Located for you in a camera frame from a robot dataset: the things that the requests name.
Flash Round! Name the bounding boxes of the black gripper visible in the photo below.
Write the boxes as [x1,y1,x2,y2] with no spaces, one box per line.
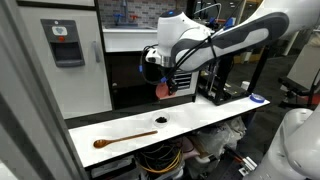
[165,72,180,97]

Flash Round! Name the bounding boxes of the toy faucet blue red taps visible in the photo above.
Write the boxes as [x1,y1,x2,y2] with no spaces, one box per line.
[112,0,139,28]

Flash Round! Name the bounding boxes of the grey toy water dispenser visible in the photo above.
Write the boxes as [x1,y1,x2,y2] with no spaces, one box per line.
[40,19,86,69]

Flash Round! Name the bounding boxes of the yellow cable bundle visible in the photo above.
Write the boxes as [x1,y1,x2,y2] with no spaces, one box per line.
[137,146,183,175]

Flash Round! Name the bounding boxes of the black metal rack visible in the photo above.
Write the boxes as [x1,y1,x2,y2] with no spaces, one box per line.
[198,49,268,106]

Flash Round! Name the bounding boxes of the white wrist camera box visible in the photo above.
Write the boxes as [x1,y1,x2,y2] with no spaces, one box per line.
[144,47,162,65]

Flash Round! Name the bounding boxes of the grey fridge door handle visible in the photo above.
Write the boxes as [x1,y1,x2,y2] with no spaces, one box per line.
[92,40,102,64]

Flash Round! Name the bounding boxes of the grey aluminium frame post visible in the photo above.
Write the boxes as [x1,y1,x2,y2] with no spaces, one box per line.
[0,0,88,180]

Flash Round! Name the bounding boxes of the white curved hose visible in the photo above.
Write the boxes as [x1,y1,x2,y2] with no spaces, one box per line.
[193,2,222,18]

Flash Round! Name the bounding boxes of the silver aluminium bracket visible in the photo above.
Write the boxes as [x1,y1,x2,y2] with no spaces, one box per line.
[238,156,258,177]

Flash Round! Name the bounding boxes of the white toy refrigerator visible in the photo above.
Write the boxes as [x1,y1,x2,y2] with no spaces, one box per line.
[16,6,113,121]

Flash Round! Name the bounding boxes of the black chair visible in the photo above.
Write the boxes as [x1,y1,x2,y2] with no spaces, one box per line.
[278,68,320,109]

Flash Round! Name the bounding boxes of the white bowl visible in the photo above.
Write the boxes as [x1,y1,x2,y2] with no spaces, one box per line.
[152,111,171,130]

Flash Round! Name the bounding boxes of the red translucent plastic cup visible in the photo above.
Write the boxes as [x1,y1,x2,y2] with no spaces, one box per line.
[155,82,177,100]

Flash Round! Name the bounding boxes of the blue plastic container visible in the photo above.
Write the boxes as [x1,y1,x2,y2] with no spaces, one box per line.
[223,17,235,30]

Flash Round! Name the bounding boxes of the wooden spoon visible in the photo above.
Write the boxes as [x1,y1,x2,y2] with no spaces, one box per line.
[93,130,159,150]

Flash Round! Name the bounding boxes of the clear plastic bag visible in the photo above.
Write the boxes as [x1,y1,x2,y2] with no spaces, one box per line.
[194,116,248,168]

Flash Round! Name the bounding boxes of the blue tape roll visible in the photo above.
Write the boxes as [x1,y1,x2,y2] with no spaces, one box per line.
[249,93,266,104]

